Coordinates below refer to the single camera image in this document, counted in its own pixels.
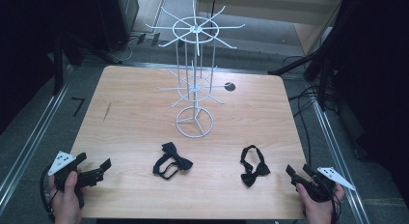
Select white wire display rack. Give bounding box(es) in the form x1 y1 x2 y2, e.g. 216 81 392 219
145 0 246 140

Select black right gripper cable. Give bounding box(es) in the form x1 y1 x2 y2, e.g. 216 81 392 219
330 191 343 224

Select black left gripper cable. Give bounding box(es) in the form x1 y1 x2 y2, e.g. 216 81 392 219
39 164 56 222

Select light wooden platform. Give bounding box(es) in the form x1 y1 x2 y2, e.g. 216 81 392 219
196 0 343 56

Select person's left hand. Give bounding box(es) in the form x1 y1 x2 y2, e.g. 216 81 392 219
47 170 88 224

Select dark cabinet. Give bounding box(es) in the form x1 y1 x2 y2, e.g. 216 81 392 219
95 0 140 53

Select black floor cables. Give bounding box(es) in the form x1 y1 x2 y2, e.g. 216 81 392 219
282 54 339 169

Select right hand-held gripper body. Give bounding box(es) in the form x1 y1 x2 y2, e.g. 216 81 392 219
290 167 357 203

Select black metal stand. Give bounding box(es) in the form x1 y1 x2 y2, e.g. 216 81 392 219
267 11 341 112
51 30 123 97

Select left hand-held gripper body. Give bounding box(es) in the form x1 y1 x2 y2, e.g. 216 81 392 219
47 151 105 210

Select black bow tie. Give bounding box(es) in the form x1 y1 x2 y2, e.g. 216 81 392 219
151 141 194 182
239 144 272 188

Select person's right hand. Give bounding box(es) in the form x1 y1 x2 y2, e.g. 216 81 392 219
295 182 345 224

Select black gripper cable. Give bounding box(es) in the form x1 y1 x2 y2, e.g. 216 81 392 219
330 191 343 224
39 164 56 222

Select aluminium floor rail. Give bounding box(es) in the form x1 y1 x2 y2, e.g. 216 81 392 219
311 98 370 224
0 64 75 208

